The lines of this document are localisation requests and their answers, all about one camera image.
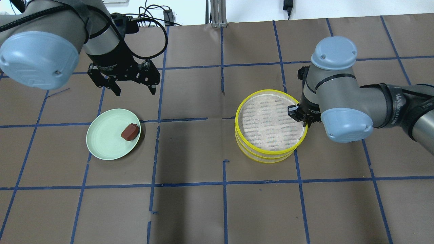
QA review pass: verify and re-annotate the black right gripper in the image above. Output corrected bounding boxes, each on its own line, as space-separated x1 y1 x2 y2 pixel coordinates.
287 66 321 128

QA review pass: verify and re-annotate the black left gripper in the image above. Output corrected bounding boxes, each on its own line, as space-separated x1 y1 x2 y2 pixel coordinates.
87 13 161 96

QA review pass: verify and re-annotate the brown bun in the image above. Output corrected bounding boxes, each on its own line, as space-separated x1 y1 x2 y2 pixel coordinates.
121 123 140 141

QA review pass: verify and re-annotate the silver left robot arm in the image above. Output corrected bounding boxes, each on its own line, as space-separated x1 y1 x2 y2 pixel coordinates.
1 0 169 96

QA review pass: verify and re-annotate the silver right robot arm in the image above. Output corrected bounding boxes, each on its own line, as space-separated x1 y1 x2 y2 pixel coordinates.
287 36 434 154

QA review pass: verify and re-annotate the light green plate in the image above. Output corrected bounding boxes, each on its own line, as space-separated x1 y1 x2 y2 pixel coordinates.
86 108 141 160

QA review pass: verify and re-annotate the black power adapter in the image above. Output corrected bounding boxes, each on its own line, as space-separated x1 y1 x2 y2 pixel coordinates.
164 9 175 26

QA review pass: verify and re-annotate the aluminium frame post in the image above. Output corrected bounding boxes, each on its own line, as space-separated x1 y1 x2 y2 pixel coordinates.
210 0 228 28

